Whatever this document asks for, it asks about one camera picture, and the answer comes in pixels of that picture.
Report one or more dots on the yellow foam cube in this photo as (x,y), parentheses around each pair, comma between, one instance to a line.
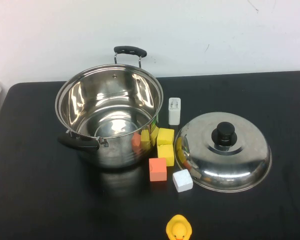
(165,136)
(166,155)

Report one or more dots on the orange foam cube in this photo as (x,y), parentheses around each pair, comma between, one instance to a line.
(158,170)

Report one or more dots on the steel lid black knob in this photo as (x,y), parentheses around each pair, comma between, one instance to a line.
(240,170)

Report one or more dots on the yellow rubber duck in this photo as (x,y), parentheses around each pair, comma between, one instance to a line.
(178,227)

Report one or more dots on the white foam cube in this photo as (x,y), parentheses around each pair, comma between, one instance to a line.
(182,180)

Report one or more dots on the white charger adapter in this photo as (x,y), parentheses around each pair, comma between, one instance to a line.
(174,112)

